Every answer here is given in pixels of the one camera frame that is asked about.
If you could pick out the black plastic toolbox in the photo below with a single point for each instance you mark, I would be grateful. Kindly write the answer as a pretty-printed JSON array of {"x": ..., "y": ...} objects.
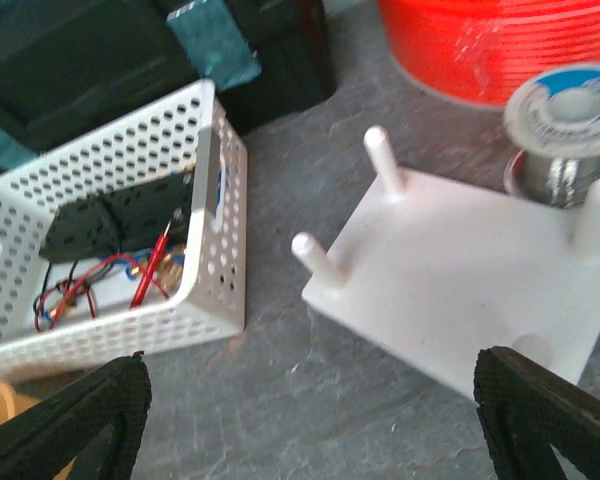
[{"x": 68, "y": 67}]

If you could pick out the red filament spool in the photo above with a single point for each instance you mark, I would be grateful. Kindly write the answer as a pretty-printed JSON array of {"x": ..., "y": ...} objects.
[{"x": 479, "y": 52}]

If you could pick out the solder wire spool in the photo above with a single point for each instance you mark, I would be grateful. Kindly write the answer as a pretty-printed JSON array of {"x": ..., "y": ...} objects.
[{"x": 554, "y": 120}]

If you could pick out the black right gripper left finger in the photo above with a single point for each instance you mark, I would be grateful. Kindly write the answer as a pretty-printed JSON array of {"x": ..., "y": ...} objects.
[{"x": 94, "y": 426}]

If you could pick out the white perforated plastic basket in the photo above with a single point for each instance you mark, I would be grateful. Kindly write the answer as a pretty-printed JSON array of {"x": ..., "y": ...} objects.
[{"x": 186, "y": 130}]

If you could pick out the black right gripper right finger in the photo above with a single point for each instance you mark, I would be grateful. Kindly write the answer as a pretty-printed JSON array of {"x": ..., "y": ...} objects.
[{"x": 529, "y": 415}]

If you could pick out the white peg board base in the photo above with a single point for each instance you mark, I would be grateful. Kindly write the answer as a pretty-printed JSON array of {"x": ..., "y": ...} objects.
[{"x": 433, "y": 271}]

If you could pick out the black perforated metal plate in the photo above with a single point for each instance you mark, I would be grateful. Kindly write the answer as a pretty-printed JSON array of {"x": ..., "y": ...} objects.
[{"x": 124, "y": 220}]

